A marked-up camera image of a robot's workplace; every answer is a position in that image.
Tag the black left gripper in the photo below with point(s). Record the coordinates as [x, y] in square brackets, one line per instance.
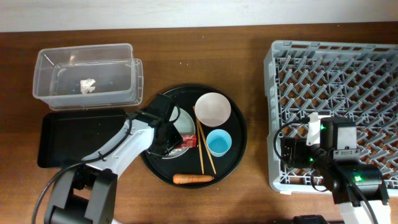
[178, 140]

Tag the black rectangular tray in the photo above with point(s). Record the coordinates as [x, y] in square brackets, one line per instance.
[67, 137]

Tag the orange carrot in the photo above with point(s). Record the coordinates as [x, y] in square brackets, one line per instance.
[190, 178]

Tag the grey dishwasher rack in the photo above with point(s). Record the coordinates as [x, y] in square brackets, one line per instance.
[357, 81]

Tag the round black serving tray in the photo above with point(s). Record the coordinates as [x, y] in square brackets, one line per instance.
[189, 162]

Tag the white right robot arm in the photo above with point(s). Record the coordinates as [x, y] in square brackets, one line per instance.
[357, 189]

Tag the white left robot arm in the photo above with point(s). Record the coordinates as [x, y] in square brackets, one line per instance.
[85, 191]

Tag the white tissue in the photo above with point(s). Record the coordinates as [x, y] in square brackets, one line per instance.
[86, 86]

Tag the clear plastic bin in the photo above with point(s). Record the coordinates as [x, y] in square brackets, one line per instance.
[118, 74]

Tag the pink bowl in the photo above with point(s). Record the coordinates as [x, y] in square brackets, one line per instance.
[212, 109]

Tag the red snack wrapper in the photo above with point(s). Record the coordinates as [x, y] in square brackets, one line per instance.
[189, 141]

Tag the light blue cup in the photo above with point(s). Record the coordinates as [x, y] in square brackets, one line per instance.
[219, 142]

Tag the wooden chopstick left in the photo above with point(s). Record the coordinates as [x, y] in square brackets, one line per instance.
[200, 149]

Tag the wooden chopstick right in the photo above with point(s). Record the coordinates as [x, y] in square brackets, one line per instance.
[203, 143]

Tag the wooden chopstick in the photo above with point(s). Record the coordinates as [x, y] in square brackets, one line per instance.
[200, 149]
[203, 143]

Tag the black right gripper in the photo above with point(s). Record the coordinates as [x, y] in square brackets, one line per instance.
[299, 144]

